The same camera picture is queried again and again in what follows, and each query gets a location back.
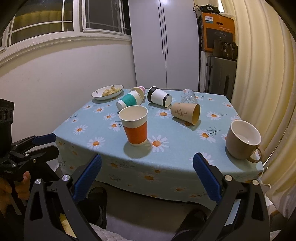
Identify clear glass cup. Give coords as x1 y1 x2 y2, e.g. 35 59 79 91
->
180 89 199 105

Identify orange and black cardboard box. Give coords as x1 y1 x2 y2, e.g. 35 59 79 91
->
199 12 236 53

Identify beige ceramic mug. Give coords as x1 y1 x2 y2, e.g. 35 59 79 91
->
225 120 265 164

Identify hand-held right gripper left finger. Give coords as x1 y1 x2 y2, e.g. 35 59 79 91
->
23 153 109 241

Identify brown paper cup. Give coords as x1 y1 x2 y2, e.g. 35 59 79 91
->
171 102 201 125

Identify cream curtain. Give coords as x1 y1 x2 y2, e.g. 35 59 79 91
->
219 0 296 210

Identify orange and white paper cup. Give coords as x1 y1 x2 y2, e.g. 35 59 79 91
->
118 105 148 146

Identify black slipper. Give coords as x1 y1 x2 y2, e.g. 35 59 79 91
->
83 187 108 230

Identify small white framed window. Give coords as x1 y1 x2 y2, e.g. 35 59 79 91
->
80 0 133 36

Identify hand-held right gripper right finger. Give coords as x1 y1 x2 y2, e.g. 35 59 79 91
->
171 152 271 241

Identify white oval plate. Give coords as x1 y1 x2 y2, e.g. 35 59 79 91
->
92 84 124 101

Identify yellow food pieces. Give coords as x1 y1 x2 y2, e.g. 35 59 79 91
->
101 85 121 97

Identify dark handbag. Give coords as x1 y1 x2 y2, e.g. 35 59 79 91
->
212 39 238 61

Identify white wardrobe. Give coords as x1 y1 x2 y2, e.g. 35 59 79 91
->
128 0 201 92

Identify blue daisy print tablecloth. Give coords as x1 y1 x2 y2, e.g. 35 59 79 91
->
53 89 264 212

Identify large white framed window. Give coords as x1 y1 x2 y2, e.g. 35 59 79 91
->
0 0 81 50

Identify teal and white paper cup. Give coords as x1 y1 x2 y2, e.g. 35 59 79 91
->
116 90 143 111

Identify black and white paper cup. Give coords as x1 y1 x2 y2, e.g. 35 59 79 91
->
147 86 173 108

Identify grey suitcase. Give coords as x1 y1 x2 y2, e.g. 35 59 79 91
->
206 55 238 100

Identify person's left hand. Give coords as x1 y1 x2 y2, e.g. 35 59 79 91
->
0 171 31 202

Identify pink paper cup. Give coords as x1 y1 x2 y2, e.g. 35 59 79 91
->
129 86 146 100

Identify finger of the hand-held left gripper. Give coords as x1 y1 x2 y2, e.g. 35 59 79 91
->
10 133 57 155
13 144 60 172

